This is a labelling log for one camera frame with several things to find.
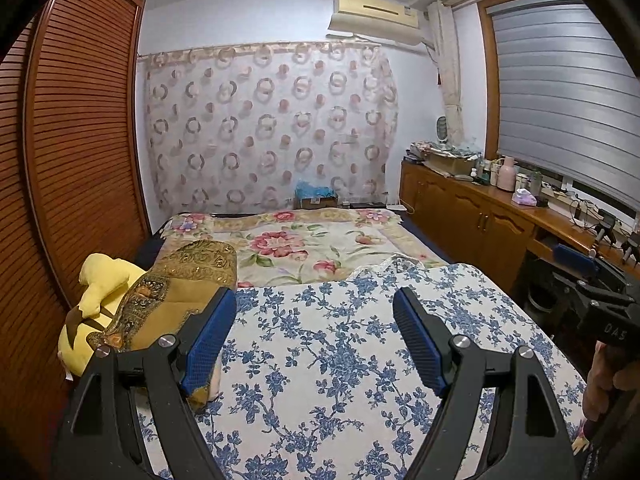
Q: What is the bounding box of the white power strip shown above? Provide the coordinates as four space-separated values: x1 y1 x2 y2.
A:
542 186 601 211

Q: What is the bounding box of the person's right hand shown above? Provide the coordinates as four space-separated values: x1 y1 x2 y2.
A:
582 340 621 423

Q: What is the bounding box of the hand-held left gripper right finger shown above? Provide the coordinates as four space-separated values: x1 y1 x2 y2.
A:
392 287 573 480

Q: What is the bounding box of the wooden louvered wardrobe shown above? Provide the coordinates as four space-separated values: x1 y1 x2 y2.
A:
0 0 151 461

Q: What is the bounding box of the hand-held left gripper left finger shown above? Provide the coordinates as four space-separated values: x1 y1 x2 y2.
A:
50 286 237 480

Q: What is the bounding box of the wooden window frame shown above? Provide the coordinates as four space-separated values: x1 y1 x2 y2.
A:
475 0 581 161

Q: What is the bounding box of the blue cloth bundle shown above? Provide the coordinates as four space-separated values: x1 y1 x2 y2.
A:
295 180 335 200

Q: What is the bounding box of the red floral blanket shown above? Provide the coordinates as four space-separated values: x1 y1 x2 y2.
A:
152 210 448 288

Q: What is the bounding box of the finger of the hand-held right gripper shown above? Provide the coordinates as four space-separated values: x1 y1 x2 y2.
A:
547 272 638 311
552 244 628 283

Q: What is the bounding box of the yellow plush toy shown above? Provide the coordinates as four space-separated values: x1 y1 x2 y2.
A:
57 252 148 378

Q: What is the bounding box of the circle print sheer curtain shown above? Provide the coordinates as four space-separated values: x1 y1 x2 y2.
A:
140 42 401 213

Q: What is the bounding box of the open cardboard box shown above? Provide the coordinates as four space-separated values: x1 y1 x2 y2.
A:
425 152 476 175

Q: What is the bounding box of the grey window blind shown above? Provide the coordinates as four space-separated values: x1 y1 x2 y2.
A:
485 0 640 221

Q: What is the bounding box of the golden patterned garment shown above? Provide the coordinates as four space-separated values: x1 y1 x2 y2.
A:
87 239 238 413

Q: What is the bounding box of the small black tripod camera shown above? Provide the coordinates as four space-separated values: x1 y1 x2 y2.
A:
595 212 618 256

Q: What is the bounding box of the cream wall air conditioner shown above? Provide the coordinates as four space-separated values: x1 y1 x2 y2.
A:
327 0 433 46

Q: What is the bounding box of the wooden sideboard cabinet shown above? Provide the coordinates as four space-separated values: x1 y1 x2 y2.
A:
400 160 640 306

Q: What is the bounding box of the pink thermos bottle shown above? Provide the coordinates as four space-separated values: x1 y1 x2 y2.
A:
497 156 518 192

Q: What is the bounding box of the beige tied curtain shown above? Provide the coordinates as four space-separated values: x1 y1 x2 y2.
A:
427 0 466 146

